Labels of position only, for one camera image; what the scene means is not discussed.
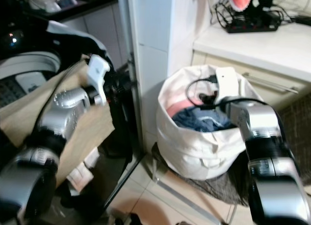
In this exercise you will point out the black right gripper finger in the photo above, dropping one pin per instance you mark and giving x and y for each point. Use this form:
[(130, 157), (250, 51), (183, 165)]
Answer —
[(203, 95), (204, 103)]

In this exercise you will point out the beige cloth garment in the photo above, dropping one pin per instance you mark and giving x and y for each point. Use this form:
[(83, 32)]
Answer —
[(29, 118)]

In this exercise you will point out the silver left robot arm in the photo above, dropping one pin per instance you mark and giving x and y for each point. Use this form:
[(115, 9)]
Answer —
[(58, 120)]

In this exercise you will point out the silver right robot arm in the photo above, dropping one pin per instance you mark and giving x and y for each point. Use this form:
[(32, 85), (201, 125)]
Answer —
[(267, 147)]

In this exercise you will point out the black top-load washing machine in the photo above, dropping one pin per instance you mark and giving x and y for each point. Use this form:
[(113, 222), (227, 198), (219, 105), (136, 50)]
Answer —
[(19, 45)]

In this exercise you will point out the blue denim garment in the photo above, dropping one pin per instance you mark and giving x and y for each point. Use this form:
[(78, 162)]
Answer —
[(204, 120)]

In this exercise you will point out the pink garment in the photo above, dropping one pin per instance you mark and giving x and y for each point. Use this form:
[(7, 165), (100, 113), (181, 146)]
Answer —
[(179, 108)]

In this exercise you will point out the white fabric laundry bag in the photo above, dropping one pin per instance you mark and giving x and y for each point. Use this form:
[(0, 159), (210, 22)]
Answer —
[(199, 152)]

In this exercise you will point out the black and white garment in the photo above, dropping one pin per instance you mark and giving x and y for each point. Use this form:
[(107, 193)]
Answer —
[(77, 35)]

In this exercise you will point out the white counter cabinet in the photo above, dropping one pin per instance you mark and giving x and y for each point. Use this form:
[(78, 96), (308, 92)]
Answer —
[(262, 52)]

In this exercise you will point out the black power strip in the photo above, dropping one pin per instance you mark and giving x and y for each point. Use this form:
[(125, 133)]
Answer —
[(255, 23)]

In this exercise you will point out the dark woven stool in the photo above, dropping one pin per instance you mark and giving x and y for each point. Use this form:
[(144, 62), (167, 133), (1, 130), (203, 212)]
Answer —
[(233, 186)]

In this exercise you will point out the dark floor rug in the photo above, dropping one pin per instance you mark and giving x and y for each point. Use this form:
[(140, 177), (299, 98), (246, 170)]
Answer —
[(296, 137)]

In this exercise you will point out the white washer lint filter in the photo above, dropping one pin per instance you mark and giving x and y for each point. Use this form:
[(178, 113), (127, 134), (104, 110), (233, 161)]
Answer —
[(26, 83)]

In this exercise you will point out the white plastic bag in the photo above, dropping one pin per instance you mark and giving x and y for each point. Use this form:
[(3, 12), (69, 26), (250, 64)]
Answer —
[(46, 0)]

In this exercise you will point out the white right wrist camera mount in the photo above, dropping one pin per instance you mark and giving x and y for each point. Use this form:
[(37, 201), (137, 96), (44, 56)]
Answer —
[(226, 83)]

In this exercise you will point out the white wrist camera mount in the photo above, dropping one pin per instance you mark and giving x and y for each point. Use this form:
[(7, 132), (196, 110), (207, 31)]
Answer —
[(226, 83), (96, 74)]

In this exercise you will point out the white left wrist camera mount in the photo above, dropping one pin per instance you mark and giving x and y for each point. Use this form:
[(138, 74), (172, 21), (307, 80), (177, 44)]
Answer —
[(96, 74)]

